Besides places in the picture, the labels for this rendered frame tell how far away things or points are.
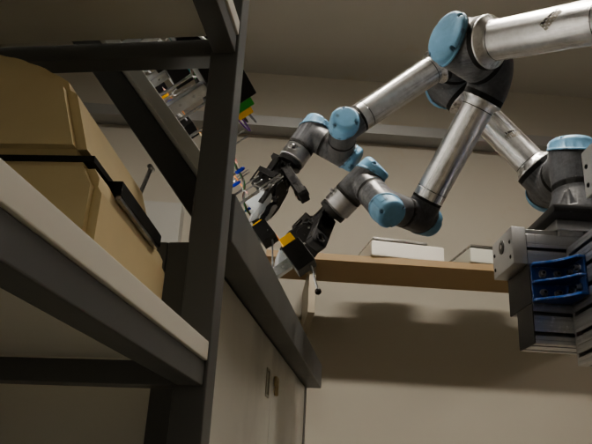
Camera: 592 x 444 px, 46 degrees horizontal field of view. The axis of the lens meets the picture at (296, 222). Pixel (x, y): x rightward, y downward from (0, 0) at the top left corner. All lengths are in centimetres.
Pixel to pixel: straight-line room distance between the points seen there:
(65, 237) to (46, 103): 19
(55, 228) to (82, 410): 47
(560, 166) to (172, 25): 117
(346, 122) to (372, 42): 207
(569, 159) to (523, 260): 31
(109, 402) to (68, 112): 38
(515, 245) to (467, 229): 214
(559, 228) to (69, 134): 131
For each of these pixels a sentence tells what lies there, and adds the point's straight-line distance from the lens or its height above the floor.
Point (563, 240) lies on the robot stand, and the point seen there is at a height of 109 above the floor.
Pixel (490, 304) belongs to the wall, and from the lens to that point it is 368.
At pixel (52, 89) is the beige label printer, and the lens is 59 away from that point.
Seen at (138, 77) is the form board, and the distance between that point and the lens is 99.
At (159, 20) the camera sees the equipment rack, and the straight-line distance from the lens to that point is 88.
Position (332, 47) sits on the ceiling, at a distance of 381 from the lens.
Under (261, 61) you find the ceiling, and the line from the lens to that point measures 395.
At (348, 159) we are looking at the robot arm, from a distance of 186.
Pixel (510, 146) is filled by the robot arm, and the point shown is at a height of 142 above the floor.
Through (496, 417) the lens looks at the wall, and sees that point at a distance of 358.
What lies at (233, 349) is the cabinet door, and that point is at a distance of 105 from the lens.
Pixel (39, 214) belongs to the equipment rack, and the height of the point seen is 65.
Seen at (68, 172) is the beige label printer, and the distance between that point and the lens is 55.
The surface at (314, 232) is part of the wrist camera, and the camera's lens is 162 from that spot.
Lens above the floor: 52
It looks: 22 degrees up
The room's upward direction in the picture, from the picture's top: 3 degrees clockwise
